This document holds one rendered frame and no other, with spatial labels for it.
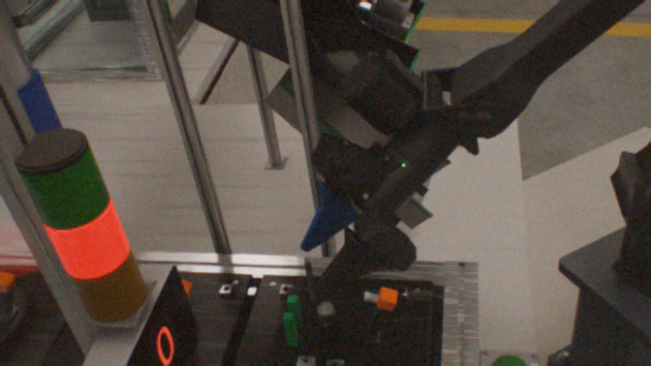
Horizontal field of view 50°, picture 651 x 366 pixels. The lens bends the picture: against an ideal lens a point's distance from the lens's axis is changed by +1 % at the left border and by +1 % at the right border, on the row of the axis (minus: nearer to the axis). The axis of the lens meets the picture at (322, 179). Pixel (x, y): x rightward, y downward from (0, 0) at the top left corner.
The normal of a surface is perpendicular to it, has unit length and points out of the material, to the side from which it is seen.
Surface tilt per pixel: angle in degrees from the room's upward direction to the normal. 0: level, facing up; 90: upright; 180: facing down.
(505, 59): 34
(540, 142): 0
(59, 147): 0
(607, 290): 0
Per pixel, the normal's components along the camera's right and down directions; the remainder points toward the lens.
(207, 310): -0.12, -0.78
